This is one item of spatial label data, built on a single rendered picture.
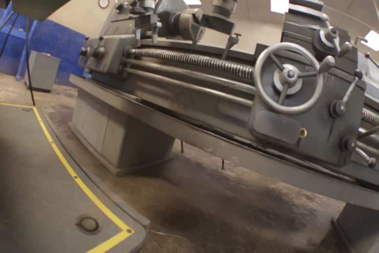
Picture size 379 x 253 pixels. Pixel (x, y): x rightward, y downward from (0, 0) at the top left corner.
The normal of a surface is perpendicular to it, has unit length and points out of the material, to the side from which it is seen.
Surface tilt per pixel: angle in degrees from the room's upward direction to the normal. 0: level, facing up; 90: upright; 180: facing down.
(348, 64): 90
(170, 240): 0
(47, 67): 90
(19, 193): 0
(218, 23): 114
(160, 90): 90
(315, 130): 90
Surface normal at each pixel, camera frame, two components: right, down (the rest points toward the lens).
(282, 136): -0.42, -0.09
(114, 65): 0.85, 0.31
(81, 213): 0.32, -0.95
